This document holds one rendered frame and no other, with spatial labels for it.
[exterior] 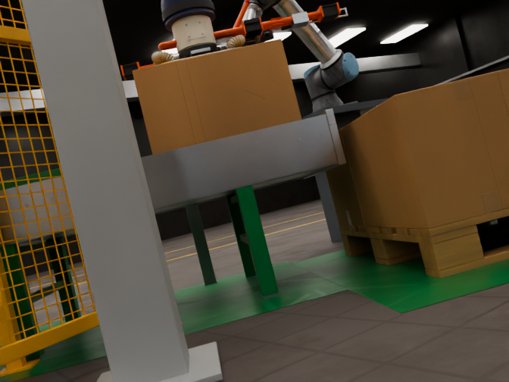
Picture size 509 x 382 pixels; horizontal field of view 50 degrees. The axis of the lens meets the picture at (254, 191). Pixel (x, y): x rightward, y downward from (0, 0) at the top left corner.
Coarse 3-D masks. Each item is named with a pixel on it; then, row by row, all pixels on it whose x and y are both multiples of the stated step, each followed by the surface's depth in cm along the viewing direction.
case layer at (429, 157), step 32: (416, 96) 160; (448, 96) 161; (480, 96) 162; (352, 128) 203; (384, 128) 172; (416, 128) 159; (448, 128) 160; (480, 128) 161; (352, 160) 212; (384, 160) 179; (416, 160) 159; (448, 160) 160; (480, 160) 161; (352, 192) 223; (384, 192) 186; (416, 192) 160; (448, 192) 159; (480, 192) 160; (352, 224) 234; (384, 224) 194; (416, 224) 166
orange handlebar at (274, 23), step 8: (312, 16) 239; (264, 24) 236; (272, 24) 237; (280, 24) 238; (288, 24) 242; (216, 32) 233; (224, 32) 233; (232, 32) 234; (240, 32) 238; (160, 48) 231; (168, 48) 234; (152, 64) 257
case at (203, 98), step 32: (160, 64) 213; (192, 64) 214; (224, 64) 215; (256, 64) 217; (160, 96) 212; (192, 96) 213; (224, 96) 214; (256, 96) 216; (288, 96) 217; (160, 128) 211; (192, 128) 213; (224, 128) 214; (256, 128) 215
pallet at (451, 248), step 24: (480, 216) 160; (504, 216) 160; (360, 240) 248; (384, 240) 200; (408, 240) 175; (432, 240) 158; (456, 240) 159; (480, 240) 204; (384, 264) 204; (432, 264) 161; (456, 264) 158; (480, 264) 159
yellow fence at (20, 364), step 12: (0, 252) 183; (0, 264) 181; (0, 276) 179; (0, 288) 178; (0, 300) 178; (0, 312) 178; (12, 312) 181; (0, 324) 178; (12, 324) 178; (0, 336) 178; (12, 336) 178; (24, 360) 181; (36, 360) 183; (0, 372) 178; (12, 372) 175
